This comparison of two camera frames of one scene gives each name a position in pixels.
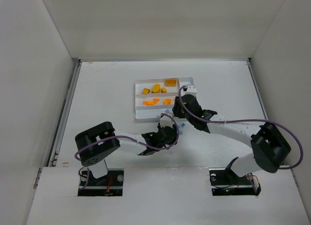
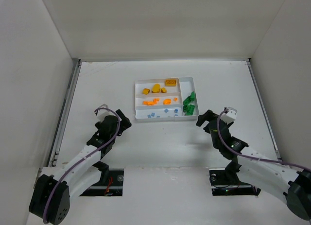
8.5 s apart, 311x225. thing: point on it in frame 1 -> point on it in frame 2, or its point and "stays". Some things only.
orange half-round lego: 167,101 stays
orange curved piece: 148,102 stays
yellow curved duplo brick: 156,88 stays
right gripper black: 179,106 -> 207,121
